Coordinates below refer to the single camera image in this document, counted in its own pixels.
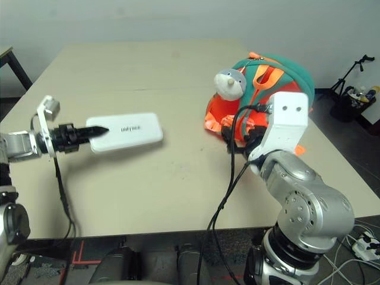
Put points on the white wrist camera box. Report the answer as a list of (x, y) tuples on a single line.
[(288, 115), (49, 108)]

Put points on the dark grey right robot leg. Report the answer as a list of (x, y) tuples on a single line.
[(190, 264)]

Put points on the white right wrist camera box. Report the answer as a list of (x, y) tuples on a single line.
[(288, 115)]

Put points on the white plastic pencil case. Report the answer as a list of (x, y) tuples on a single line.
[(130, 130)]

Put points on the dark grey robot leg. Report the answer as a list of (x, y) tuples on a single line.
[(115, 267), (190, 264)]

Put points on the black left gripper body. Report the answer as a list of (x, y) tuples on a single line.
[(63, 138)]

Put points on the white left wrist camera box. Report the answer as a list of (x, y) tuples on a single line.
[(49, 108)]

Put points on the teal and orange backpack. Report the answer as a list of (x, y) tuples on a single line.
[(292, 74)]

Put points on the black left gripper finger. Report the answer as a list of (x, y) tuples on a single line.
[(83, 141), (92, 132)]

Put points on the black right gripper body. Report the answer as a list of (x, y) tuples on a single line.
[(256, 135)]

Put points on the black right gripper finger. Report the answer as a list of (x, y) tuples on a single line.
[(228, 135)]

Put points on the black tripod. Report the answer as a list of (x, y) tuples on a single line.
[(345, 77)]

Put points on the black bin with items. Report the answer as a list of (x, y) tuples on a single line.
[(351, 104)]

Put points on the black legged side table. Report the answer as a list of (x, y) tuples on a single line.
[(15, 65)]

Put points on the grey white plush toy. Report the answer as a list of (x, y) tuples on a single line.
[(228, 86)]

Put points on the white power strip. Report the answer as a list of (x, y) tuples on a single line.
[(366, 242)]

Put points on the dark grey left robot leg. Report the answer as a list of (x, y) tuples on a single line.
[(115, 267)]

